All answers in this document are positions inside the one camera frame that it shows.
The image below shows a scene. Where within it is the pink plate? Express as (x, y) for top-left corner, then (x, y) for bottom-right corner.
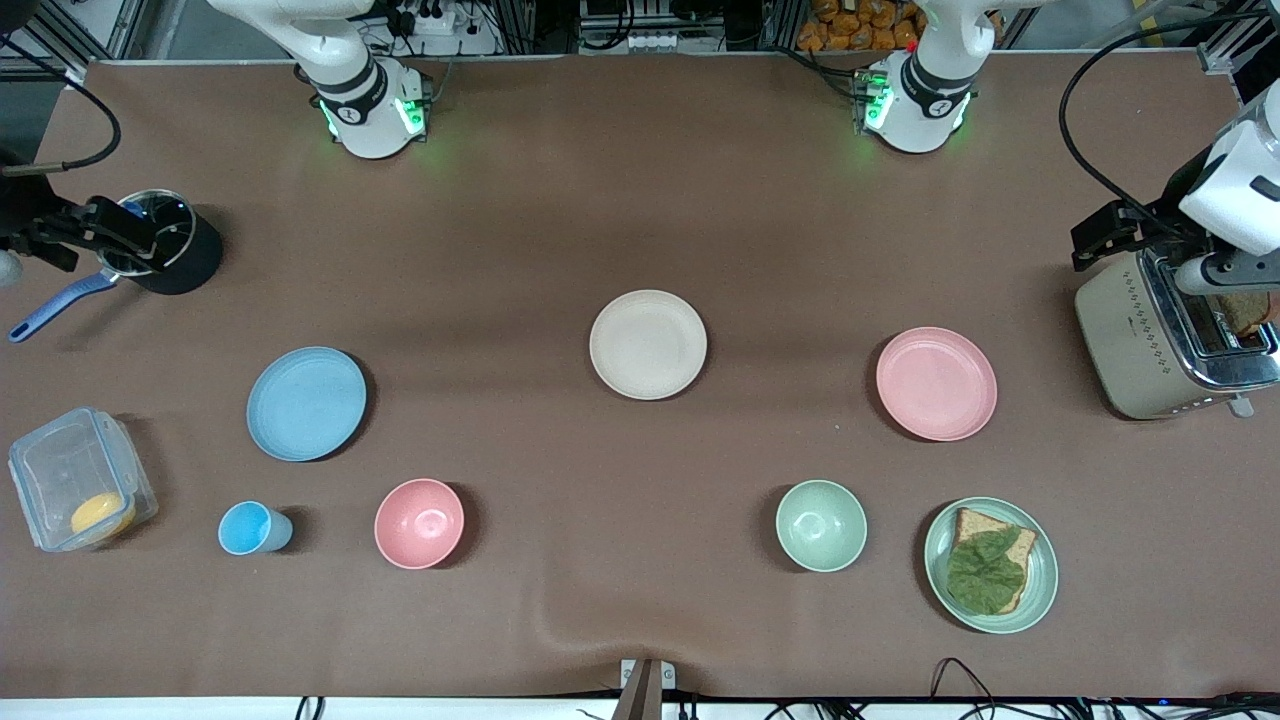
(876, 327), (998, 442)

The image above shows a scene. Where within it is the blue plate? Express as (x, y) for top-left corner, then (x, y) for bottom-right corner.
(246, 346), (368, 463)

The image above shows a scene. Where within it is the glass pot lid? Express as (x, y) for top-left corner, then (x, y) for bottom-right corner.
(103, 188), (197, 277)

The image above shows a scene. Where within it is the beige chrome toaster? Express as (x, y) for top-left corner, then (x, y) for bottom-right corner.
(1075, 232), (1280, 421)

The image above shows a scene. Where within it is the brown toast slice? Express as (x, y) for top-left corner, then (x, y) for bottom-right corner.
(1215, 290), (1277, 337)

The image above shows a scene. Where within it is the clear plastic container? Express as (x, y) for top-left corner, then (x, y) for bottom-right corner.
(8, 407), (159, 553)

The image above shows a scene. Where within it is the orange round food piece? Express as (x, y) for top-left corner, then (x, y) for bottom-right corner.
(70, 492), (137, 539)

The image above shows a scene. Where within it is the blue cup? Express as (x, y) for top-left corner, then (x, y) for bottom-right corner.
(218, 500), (294, 556)

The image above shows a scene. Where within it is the brown bread slice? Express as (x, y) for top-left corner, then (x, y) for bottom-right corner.
(948, 507), (1039, 613)

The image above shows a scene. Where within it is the orange snack pile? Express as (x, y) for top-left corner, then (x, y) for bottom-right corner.
(797, 0), (921, 53)

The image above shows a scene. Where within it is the green plate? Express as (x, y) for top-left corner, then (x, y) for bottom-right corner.
(923, 497), (1059, 635)

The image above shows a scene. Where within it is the green lettuce leaf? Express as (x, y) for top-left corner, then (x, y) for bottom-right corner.
(946, 528), (1027, 615)

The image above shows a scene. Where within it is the pink bowl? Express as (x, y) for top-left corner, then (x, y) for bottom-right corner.
(374, 478), (466, 571)

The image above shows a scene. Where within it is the green bowl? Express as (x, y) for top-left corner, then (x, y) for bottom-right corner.
(776, 480), (868, 573)

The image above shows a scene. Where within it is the beige plate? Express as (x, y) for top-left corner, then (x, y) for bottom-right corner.
(589, 289), (708, 401)

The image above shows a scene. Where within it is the brown table mat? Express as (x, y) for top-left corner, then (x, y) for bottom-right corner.
(0, 52), (1280, 701)

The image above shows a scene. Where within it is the black saucepan blue handle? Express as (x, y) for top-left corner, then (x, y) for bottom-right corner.
(8, 195), (223, 344)

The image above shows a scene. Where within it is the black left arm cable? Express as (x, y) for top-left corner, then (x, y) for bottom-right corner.
(1058, 10), (1280, 226)

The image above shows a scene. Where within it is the black looped floor cable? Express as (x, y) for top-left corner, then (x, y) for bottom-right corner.
(930, 657), (1003, 703)

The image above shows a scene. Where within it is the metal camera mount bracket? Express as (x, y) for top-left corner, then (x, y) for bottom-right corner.
(612, 658), (677, 720)

